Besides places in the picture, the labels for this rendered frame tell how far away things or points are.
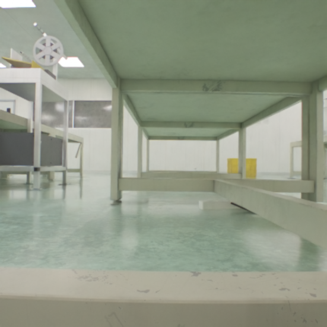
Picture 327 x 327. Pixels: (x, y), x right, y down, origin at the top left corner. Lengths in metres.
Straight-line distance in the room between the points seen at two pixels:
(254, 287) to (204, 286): 0.03
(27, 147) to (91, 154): 5.36
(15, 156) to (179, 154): 5.58
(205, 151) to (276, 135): 2.15
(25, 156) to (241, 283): 2.52
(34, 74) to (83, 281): 2.54
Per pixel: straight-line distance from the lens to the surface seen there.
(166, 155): 7.60
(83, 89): 8.27
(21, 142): 2.66
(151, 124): 2.95
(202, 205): 1.38
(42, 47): 3.29
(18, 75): 2.73
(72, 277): 0.19
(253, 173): 6.34
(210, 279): 0.18
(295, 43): 1.25
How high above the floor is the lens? 0.22
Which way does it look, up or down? 1 degrees up
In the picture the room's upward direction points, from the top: 1 degrees clockwise
